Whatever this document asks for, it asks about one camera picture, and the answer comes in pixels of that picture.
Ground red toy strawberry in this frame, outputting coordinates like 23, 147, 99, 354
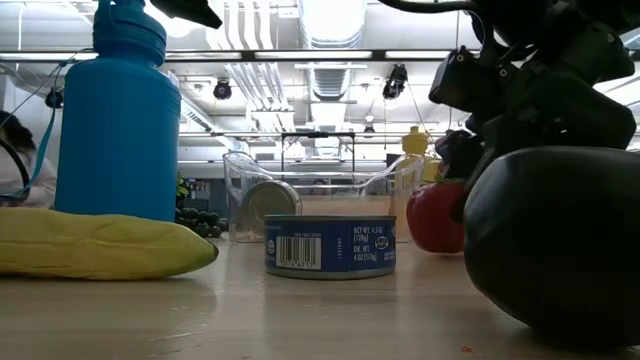
405, 180, 469, 254

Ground yellow plastic water bottle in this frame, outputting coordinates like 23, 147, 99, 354
394, 125, 442, 186

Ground yellow banana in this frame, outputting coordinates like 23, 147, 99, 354
0, 206, 220, 281

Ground black overhead rail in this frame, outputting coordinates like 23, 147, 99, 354
0, 48, 484, 63

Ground blue plastic water bottle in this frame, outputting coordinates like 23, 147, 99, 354
2, 0, 182, 223

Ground dark brown avocado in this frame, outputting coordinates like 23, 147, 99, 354
463, 146, 640, 346

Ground blue labelled tuna can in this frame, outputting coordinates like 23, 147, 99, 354
263, 214, 398, 281
241, 179, 304, 237

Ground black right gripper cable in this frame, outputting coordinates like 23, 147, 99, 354
377, 0, 476, 14

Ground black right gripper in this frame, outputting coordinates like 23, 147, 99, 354
428, 24, 637, 224

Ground black toy grape bunch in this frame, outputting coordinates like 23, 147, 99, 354
173, 203, 229, 239

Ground large clear plastic bin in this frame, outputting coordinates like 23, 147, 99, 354
222, 151, 426, 244

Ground black background rack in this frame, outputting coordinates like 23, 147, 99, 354
279, 130, 357, 174

